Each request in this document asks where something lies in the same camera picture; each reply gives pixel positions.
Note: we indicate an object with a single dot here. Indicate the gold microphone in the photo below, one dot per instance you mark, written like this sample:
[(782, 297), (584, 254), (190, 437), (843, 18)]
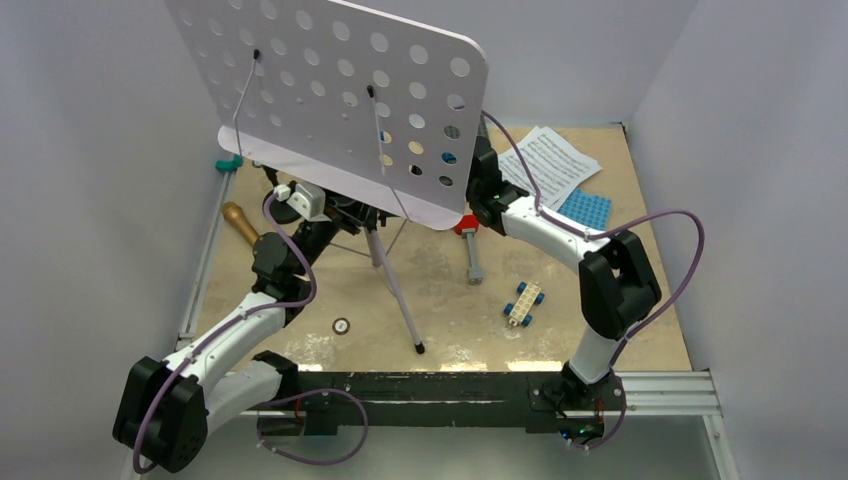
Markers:
[(234, 215)]

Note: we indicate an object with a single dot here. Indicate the sheet music page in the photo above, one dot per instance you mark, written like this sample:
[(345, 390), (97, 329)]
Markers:
[(557, 167)]

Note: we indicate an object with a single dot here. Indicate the teal clamp on rail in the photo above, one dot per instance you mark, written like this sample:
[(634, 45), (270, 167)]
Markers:
[(232, 164)]

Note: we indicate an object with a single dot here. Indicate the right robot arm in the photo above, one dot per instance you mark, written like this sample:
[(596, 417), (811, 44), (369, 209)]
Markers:
[(617, 284)]

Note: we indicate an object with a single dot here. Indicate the white blue lego car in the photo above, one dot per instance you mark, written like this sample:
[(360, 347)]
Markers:
[(518, 313)]

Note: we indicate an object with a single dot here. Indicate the aluminium frame rail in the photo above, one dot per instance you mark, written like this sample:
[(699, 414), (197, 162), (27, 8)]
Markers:
[(188, 325)]

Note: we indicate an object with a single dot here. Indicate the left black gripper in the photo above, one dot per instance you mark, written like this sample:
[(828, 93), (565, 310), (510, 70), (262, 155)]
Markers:
[(345, 210)]

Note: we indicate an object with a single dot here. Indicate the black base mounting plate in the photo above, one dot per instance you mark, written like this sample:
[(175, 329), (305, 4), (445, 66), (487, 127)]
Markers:
[(326, 401)]

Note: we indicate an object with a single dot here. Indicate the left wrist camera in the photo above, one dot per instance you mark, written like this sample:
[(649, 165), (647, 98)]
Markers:
[(298, 200)]

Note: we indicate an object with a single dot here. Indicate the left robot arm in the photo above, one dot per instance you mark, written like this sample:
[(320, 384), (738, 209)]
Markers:
[(169, 407)]

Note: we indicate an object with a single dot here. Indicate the red and grey lego hammer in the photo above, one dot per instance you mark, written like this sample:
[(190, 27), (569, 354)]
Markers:
[(467, 229)]

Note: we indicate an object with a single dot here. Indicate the lavender tripod music stand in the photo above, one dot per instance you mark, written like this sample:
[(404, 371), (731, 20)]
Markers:
[(370, 105)]

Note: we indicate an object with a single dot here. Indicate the light blue lego baseplate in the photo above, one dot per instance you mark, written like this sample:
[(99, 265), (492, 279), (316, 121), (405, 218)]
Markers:
[(587, 209)]

